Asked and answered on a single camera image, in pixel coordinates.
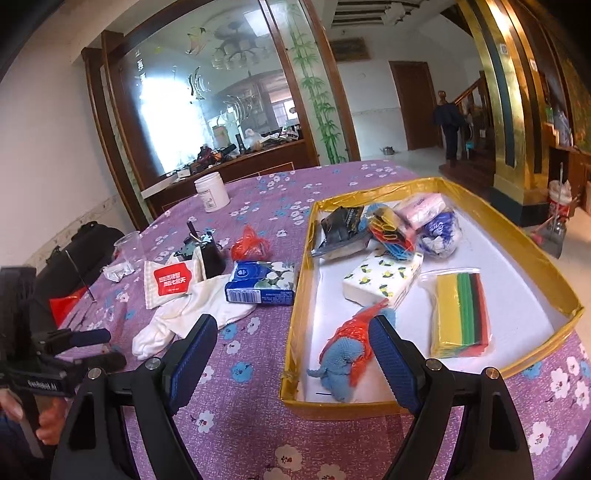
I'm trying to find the white gloves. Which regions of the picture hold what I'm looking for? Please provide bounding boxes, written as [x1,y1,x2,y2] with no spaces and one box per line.
[131,279,257,361]

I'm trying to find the person's left hand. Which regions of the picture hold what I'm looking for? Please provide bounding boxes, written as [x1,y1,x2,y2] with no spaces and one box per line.
[0,388,70,446]

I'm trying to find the silver foil packet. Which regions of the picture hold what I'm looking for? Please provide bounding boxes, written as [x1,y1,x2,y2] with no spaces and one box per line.
[102,264,134,282]

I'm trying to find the wooden staircase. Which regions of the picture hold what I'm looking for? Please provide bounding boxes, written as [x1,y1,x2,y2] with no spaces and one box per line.
[438,76,497,185]

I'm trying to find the lemon print tissue pack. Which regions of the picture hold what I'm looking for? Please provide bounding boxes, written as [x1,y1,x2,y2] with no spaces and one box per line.
[342,249,424,309]

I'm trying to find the gold pillar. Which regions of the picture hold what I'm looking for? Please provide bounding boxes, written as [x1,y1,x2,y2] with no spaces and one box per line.
[457,0,591,227]

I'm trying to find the pink tissue pack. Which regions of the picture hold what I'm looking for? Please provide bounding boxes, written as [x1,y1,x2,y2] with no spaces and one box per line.
[397,193,451,230]

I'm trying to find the white plastic jar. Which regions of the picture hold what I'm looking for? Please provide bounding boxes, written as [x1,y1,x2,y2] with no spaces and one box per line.
[194,172,230,213]

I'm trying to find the clear plastic cup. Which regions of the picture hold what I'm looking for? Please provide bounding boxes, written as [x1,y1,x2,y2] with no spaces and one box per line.
[113,231,144,271]

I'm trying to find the yellow rimmed white tray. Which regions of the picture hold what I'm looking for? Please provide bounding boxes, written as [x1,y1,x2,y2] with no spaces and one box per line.
[279,176,585,422]

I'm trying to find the black electronic device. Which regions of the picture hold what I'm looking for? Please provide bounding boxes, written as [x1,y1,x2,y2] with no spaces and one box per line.
[173,222,227,280]

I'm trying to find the white red plastic container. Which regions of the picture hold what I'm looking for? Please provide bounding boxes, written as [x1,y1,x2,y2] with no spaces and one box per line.
[531,161,575,259]

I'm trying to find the painted glass partition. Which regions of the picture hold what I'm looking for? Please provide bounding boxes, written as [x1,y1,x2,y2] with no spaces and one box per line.
[83,0,361,217]

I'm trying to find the red white tissue packet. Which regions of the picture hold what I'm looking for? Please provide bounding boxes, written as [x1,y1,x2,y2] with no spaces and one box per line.
[143,258,206,310]

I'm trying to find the red cloth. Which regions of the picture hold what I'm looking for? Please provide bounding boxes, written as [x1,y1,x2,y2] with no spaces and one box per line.
[48,286,90,319]

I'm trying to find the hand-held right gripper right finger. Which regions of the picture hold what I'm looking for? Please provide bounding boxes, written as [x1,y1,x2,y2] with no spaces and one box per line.
[368,315,536,480]

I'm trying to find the blue white plastic bag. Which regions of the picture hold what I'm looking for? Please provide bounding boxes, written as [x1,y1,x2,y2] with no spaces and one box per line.
[418,210,461,258]

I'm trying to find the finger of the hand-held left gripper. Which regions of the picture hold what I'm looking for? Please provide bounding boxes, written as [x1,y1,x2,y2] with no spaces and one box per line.
[69,329,112,347]
[81,352,126,372]

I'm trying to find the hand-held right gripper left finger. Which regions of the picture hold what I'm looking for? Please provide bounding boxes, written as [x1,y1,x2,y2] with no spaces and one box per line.
[50,314,219,480]

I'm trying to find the black foil packet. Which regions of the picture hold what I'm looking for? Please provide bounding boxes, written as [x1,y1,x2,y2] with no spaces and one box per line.
[310,206,372,258]

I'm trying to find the multicolour cloth pack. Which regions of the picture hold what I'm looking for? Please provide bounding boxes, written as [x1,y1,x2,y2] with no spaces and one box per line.
[367,207,419,259]

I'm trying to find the brown wooden door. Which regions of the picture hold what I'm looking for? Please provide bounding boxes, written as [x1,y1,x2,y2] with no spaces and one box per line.
[389,61,441,151]

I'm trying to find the red plastic bag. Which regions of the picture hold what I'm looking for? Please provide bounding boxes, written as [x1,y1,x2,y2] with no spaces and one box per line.
[231,224,273,261]

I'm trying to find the blue knitted toy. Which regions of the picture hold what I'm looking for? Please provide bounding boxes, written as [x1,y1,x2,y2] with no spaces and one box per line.
[307,300,398,402]

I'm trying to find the blue floral tissue pack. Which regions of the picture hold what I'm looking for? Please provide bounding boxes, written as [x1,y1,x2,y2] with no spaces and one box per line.
[225,261,298,306]

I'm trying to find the rainbow cloth pack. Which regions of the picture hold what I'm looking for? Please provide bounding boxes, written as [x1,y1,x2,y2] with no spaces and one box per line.
[420,268,492,360]

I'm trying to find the black bag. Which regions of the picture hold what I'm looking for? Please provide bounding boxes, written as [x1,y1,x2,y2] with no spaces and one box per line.
[34,222,125,333]

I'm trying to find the wall plaque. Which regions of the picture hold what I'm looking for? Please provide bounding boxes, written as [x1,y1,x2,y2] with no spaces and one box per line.
[329,38,371,62]

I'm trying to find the purple floral tablecloth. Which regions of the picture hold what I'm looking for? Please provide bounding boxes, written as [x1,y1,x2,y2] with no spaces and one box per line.
[55,159,591,480]

